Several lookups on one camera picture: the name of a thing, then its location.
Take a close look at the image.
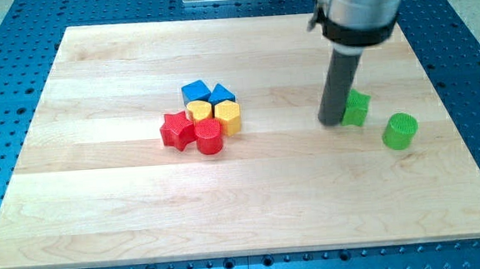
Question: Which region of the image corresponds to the green star block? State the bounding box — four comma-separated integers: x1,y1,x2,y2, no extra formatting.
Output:
340,89,372,127

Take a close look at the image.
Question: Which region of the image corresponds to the red star block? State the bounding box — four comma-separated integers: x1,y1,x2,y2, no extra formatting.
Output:
159,111,196,152

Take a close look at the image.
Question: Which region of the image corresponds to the yellow hexagon block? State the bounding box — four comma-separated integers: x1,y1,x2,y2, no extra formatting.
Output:
214,100,242,136

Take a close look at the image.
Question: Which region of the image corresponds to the red cylinder block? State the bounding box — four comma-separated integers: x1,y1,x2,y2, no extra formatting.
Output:
194,118,223,155

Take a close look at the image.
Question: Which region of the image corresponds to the blue triangle block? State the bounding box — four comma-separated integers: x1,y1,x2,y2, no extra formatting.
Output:
207,83,236,106

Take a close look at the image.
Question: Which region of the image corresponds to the yellow heart block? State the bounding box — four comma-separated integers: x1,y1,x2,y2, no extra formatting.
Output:
186,100,213,125

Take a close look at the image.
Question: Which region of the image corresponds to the blue cube block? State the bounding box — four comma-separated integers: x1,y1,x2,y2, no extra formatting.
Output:
181,80,212,106

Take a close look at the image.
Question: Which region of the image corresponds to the light wooden board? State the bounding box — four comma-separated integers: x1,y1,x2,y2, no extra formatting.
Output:
0,15,480,269

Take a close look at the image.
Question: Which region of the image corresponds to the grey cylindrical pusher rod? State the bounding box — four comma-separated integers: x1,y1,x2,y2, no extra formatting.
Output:
317,48,363,127

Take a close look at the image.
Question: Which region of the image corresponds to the green cylinder block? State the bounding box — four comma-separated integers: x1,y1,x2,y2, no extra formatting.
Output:
382,112,419,150

